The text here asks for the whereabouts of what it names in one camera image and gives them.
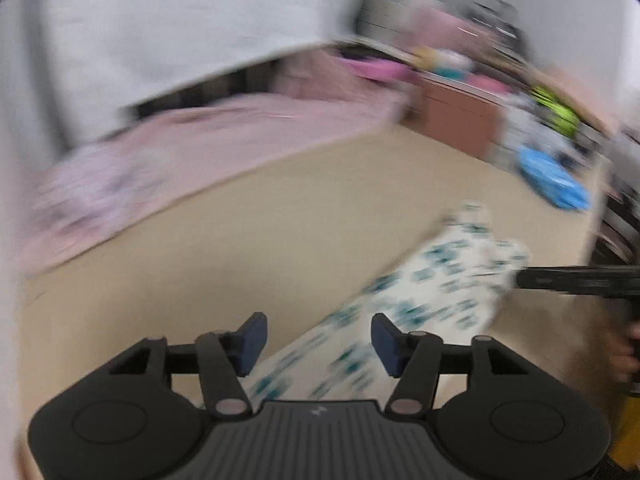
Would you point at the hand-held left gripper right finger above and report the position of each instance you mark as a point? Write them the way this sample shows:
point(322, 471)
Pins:
point(387, 345)

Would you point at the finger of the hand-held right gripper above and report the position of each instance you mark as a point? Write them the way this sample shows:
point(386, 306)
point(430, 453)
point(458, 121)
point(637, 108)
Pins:
point(575, 280)

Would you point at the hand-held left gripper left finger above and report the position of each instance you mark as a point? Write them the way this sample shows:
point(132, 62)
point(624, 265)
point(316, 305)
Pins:
point(252, 342)

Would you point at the white teal floral cloth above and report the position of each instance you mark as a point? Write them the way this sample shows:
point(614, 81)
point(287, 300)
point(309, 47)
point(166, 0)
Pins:
point(440, 280)

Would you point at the person's right hand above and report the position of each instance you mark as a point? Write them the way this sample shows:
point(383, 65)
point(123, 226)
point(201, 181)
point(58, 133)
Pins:
point(625, 360)

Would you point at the blue plastic bag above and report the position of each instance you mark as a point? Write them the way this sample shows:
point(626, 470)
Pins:
point(552, 180)

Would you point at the neon yellow item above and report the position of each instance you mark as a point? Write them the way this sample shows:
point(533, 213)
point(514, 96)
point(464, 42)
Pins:
point(557, 110)

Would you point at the pink fluffy hoodie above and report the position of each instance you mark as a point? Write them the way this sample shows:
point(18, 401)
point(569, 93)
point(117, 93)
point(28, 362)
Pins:
point(200, 150)

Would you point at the brown cabinet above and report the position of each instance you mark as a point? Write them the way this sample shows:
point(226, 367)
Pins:
point(460, 115)

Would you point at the white fluffy towel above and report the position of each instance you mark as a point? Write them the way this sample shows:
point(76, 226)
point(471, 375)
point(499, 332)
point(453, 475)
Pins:
point(150, 20)

